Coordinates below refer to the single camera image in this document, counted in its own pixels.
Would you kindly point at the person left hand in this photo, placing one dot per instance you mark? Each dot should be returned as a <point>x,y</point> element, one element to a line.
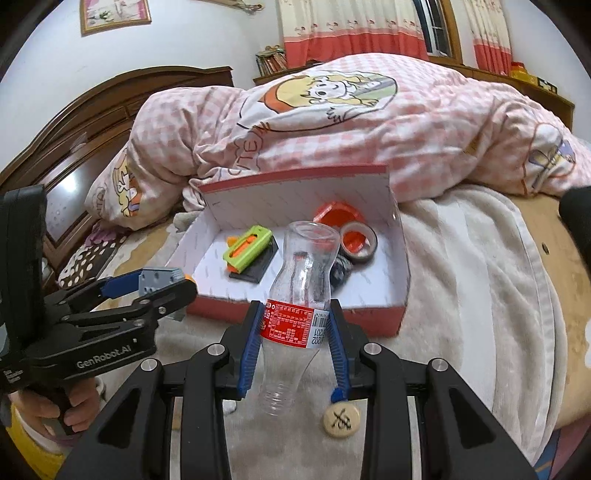
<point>34,408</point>

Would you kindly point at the framed wall picture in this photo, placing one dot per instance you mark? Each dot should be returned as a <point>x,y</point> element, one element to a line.
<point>103,15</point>

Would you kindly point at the red cardboard box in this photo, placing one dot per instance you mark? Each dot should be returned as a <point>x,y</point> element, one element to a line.
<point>374,296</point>

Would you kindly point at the black clothing pile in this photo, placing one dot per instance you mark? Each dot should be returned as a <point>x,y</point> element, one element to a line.
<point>575,213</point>

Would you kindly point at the pink checkered quilt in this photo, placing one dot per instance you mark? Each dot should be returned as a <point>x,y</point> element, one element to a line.
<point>433,127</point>

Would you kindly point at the dark patterned fabric beanbag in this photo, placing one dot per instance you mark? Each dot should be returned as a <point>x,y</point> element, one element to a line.
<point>340,272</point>

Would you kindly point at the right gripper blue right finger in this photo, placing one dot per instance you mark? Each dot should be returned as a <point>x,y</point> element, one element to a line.
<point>338,337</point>

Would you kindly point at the brown wooden headboard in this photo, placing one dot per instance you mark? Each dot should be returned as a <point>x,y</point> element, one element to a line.
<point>78,143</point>

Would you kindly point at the dotted brown bed sheet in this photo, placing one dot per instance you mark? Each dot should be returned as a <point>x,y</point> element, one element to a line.
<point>92,256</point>

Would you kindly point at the red white curtain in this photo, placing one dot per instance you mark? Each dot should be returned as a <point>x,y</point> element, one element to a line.
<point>326,30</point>

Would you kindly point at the black metal tray piece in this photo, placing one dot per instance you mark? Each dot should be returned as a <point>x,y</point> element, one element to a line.
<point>255,271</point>

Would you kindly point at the black tape roll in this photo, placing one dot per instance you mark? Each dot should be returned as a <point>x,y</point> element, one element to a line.
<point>359,242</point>

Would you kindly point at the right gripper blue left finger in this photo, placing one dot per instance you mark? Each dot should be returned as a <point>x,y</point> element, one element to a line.
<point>249,347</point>

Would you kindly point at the round wooden chess piece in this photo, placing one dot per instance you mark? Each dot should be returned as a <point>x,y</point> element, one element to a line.
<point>341,420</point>

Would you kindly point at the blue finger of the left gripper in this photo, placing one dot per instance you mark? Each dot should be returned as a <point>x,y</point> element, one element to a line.
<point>115,287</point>

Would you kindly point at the clear plastic bottle red label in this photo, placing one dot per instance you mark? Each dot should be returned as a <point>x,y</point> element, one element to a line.
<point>296,312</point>

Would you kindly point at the grey white towel blanket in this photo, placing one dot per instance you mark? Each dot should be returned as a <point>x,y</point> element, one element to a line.
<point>480,298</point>

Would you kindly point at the green orange toy cutter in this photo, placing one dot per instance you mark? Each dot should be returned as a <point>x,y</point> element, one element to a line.
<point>246,248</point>

